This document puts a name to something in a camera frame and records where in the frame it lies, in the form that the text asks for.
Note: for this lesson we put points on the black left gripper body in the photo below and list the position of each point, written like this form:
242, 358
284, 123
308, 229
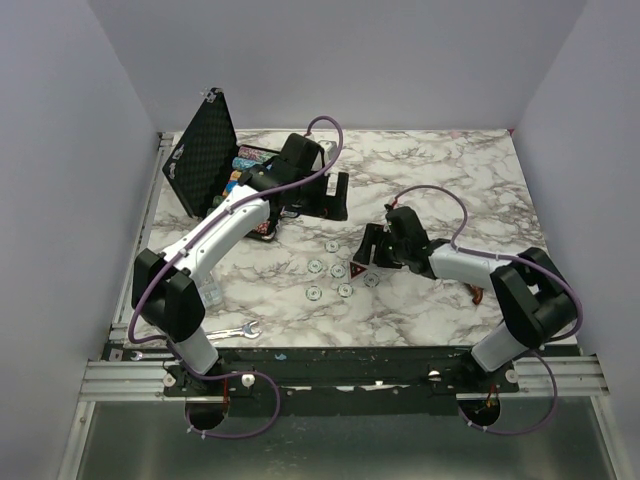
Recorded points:
312, 197

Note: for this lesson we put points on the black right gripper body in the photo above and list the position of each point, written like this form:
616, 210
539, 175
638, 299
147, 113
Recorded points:
391, 254

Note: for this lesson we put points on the red triangular dealer button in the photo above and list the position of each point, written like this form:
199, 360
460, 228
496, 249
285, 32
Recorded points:
356, 269

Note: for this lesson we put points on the blue white poker chip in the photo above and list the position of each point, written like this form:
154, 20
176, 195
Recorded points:
315, 266
371, 280
332, 246
337, 271
313, 293
345, 290

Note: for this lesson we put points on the black poker set case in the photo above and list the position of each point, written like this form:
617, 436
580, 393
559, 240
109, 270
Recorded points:
199, 167

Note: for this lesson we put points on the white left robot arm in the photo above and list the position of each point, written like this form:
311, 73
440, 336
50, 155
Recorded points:
165, 290

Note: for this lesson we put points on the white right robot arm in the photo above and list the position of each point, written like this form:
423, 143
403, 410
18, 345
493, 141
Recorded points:
535, 301

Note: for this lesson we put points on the clear plastic screw box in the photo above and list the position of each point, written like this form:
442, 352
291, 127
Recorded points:
209, 291

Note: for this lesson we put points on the silver combination wrench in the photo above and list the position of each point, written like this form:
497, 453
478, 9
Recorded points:
249, 330

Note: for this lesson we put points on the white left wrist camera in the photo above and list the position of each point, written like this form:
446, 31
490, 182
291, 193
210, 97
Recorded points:
328, 151

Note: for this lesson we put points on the red handled tool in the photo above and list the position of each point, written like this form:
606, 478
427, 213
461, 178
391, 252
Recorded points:
477, 293

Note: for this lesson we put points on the black mounting base plate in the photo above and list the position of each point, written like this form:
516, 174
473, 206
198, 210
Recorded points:
327, 381

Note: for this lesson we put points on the aluminium extrusion rail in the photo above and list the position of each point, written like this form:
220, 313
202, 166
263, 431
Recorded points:
122, 382

